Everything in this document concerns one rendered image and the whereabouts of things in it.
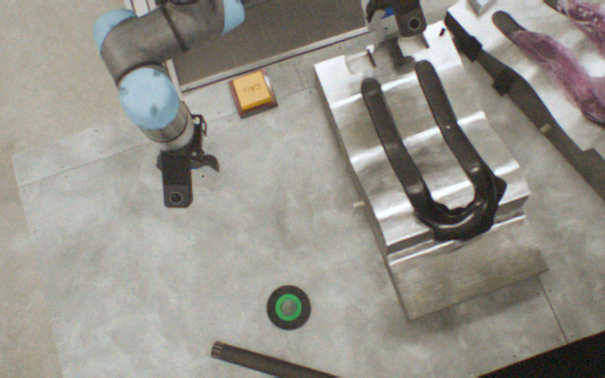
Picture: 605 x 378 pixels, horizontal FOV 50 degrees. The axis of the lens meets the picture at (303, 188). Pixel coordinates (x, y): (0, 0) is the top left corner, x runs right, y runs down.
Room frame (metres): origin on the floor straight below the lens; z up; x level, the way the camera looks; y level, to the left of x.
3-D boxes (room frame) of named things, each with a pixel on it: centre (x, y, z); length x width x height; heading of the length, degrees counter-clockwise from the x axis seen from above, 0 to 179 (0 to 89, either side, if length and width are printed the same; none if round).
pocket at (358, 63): (0.53, -0.15, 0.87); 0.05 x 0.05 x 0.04; 9
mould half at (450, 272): (0.31, -0.23, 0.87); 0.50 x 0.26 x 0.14; 9
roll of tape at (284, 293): (0.11, 0.06, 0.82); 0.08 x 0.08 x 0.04
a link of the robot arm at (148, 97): (0.40, 0.19, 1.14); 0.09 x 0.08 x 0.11; 18
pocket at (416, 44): (0.55, -0.25, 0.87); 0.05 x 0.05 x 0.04; 9
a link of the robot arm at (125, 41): (0.50, 0.20, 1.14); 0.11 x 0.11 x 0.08; 18
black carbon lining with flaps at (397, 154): (0.33, -0.24, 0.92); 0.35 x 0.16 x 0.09; 9
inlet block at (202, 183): (0.42, 0.19, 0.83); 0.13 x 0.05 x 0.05; 170
